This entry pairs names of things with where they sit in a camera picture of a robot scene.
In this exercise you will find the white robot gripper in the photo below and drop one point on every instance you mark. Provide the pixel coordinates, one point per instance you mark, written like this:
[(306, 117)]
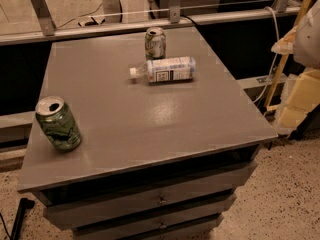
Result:
[(308, 37)]

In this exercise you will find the clear plastic tea bottle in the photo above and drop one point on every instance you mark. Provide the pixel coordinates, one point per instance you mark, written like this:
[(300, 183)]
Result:
[(165, 70)]

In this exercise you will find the metal railing with brackets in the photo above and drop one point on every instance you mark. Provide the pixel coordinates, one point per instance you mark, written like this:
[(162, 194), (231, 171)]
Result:
[(19, 23)]

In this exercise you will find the grey drawer cabinet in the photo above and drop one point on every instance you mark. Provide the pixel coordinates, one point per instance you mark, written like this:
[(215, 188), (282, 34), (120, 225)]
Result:
[(156, 162)]

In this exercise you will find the green soda can near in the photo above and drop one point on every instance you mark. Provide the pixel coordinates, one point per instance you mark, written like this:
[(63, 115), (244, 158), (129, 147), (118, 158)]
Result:
[(57, 123)]

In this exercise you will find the black stand foot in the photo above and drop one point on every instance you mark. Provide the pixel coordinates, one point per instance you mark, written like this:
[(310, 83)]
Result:
[(24, 205)]

